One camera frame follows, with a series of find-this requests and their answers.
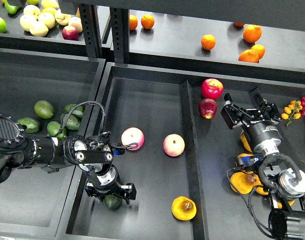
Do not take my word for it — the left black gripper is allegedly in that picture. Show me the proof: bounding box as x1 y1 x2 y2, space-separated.
84 165 137 205

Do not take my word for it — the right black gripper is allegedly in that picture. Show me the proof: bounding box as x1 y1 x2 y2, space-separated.
220 87 282 153

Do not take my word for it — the dark green avocado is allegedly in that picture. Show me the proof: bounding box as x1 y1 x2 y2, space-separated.
104 195 122 211

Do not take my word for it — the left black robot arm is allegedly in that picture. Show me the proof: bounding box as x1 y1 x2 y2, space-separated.
0 101 138 204

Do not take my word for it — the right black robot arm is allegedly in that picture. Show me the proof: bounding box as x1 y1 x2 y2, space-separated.
220 88 305 240

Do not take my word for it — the yellow pear with stem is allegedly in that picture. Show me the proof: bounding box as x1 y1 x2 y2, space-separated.
240 130 253 153

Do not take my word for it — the green avocado middle right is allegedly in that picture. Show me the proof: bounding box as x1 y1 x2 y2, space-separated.
65 115 81 131

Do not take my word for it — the green avocado upper right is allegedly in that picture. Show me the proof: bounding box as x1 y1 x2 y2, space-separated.
64 103 84 119

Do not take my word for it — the green avocado centre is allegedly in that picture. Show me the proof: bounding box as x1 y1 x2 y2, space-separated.
46 121 67 139

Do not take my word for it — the green avocado left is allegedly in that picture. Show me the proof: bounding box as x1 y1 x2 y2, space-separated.
18 117 42 134

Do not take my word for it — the green avocado top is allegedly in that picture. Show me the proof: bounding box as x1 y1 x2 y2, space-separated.
34 100 55 119

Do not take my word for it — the pale yellow pear right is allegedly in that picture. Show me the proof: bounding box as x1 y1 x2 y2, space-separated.
54 9 72 26

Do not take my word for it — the pale yellow pear front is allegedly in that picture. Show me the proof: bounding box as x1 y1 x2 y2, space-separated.
29 21 49 37

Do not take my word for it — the pale yellow pear centre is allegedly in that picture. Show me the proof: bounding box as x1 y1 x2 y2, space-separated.
38 12 56 29

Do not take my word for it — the pale yellow pear left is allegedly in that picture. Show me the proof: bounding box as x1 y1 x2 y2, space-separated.
19 14 37 32

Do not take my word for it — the dark red apple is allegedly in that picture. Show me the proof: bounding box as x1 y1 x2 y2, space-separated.
198 98 218 120

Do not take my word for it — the orange cherry tomato bunch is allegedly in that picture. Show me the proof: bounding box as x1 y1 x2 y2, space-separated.
281 100 303 127

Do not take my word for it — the bright red apple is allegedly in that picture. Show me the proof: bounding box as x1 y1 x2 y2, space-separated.
200 78 224 100

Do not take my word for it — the orange front right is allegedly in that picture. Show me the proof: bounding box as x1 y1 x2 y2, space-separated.
238 49 260 63

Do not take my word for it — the pink yellow apple left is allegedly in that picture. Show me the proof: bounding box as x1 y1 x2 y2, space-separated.
121 127 145 151

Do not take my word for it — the pink yellow apple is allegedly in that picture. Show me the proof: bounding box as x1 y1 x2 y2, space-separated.
163 134 185 157
121 127 145 151

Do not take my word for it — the small orange right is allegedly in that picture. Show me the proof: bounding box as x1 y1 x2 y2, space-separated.
251 44 266 59

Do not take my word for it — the pink yellow apple right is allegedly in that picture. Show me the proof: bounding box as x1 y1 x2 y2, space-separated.
163 134 185 157

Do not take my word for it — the large orange on shelf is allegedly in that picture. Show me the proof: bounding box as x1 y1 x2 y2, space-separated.
243 24 262 43

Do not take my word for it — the black tray divider left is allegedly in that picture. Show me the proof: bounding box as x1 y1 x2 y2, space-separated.
179 80 209 240

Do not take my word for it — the orange on shelf centre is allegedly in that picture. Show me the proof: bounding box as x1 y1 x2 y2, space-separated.
200 34 216 51

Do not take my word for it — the orange under shelf edge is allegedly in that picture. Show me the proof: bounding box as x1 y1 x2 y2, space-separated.
233 22 245 28

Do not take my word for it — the red apple on shelf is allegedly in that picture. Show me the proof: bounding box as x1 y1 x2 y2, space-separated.
62 25 79 41

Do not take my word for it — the pale peach on shelf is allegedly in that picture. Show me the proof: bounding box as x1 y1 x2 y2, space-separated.
68 16 83 34

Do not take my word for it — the yellow lemon on shelf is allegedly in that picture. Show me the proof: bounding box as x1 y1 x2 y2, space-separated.
41 7 57 16

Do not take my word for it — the orange behind post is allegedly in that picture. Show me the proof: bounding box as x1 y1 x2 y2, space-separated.
129 14 138 31

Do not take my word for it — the black shelf post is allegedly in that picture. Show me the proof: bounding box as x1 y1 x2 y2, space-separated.
78 3 130 64

